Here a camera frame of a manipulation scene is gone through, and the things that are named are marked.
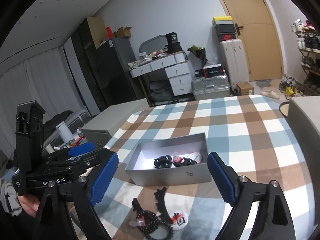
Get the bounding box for beige slipper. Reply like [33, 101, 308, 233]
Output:
[261, 90, 280, 100]

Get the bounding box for black curved banana clip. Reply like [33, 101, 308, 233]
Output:
[154, 187, 172, 224]

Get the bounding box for white upright suitcase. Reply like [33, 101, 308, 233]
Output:
[220, 39, 249, 90]

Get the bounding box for green black flower bouquet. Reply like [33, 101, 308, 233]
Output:
[188, 46, 206, 60]

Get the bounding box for white curtain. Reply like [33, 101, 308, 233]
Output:
[1, 47, 85, 157]

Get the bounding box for black red shoe box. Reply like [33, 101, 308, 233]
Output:
[195, 64, 225, 78]

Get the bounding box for silver ribbed suitcase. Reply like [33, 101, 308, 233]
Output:
[191, 75, 231, 101]

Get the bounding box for wooden door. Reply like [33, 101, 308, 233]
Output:
[221, 0, 283, 81]

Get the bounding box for black beaded bracelet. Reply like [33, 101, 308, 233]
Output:
[135, 210, 161, 234]

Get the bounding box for black square hair claw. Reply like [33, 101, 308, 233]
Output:
[173, 157, 198, 167]

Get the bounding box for white round pin badge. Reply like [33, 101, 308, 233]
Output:
[169, 211, 189, 231]

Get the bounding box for black oval hair claw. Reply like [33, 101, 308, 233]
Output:
[154, 155, 172, 169]

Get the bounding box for black hat box stack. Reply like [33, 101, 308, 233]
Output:
[165, 32, 183, 54]

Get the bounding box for grey bedside cabinet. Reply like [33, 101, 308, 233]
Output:
[81, 99, 149, 147]

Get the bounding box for person's left hand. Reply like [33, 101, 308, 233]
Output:
[18, 195, 40, 218]

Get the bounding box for black refrigerator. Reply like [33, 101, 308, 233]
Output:
[97, 37, 145, 106]

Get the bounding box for stacked shoe boxes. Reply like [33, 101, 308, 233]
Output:
[212, 16, 236, 42]

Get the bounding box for white desk with drawers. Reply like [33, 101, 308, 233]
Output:
[130, 51, 195, 106]

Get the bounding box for black spiral hair tie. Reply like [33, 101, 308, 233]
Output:
[146, 220, 174, 240]

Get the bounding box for small brown cardboard box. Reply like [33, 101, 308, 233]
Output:
[236, 82, 254, 96]

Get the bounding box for white cylindrical tumbler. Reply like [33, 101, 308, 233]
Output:
[56, 121, 74, 143]

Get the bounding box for grey bed footboard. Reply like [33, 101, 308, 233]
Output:
[286, 96, 320, 181]

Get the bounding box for silver cardboard box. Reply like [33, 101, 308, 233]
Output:
[125, 133, 212, 186]

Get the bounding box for wooden shoe rack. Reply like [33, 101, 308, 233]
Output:
[291, 19, 319, 95]

